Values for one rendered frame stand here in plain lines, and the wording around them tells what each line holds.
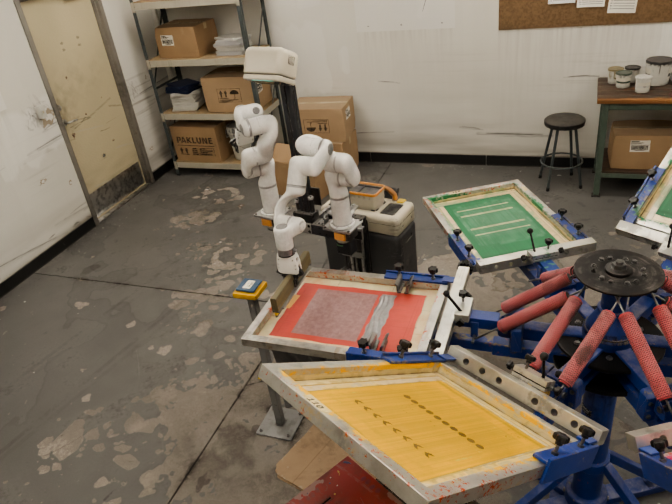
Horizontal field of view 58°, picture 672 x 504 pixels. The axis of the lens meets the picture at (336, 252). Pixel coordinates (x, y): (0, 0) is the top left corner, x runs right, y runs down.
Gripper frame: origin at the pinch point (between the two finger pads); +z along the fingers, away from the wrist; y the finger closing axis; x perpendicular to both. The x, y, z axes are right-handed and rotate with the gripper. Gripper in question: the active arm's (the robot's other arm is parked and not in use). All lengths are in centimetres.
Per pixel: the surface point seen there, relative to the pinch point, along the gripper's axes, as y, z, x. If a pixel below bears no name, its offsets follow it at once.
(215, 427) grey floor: 67, 110, 1
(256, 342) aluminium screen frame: 5.8, 11.7, 29.6
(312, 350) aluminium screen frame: -20.0, 11.6, 29.6
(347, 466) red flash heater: -57, -1, 90
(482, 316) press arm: -84, 6, 1
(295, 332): -6.5, 14.6, 17.0
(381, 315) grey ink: -40.3, 14.1, -1.0
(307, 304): -3.9, 14.8, -3.3
